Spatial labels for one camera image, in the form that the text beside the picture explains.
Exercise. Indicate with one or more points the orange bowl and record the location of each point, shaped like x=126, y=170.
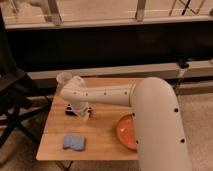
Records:
x=125, y=132

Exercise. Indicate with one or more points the black office chair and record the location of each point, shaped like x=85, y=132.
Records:
x=15, y=85

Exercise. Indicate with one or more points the clear plastic cup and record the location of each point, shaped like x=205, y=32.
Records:
x=63, y=78

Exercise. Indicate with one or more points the translucent yellowish pusher tool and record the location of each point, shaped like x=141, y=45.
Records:
x=85, y=115

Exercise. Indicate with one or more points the black whiteboard eraser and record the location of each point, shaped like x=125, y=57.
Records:
x=69, y=112

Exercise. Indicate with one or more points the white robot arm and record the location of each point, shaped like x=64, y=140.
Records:
x=161, y=141

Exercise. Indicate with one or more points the wooden folding table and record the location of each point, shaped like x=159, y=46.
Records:
x=99, y=131

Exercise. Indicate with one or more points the blue sponge cloth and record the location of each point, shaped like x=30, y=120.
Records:
x=76, y=143

